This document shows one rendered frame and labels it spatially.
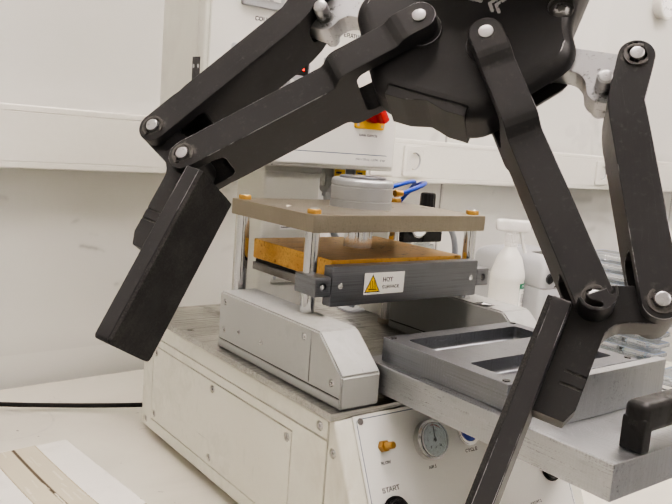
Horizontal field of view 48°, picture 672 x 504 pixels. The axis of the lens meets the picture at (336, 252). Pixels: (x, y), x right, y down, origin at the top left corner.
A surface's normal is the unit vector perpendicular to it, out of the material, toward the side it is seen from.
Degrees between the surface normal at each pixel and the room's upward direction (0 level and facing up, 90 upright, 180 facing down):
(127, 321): 102
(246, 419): 90
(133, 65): 90
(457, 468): 65
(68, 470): 2
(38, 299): 90
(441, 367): 90
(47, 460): 1
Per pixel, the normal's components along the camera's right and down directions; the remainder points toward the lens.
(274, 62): 0.60, 0.69
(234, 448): -0.80, 0.03
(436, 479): 0.58, -0.27
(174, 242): 0.88, 0.33
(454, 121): -0.42, 0.88
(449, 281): 0.60, 0.16
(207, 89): -0.22, -0.35
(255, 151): 0.39, 0.83
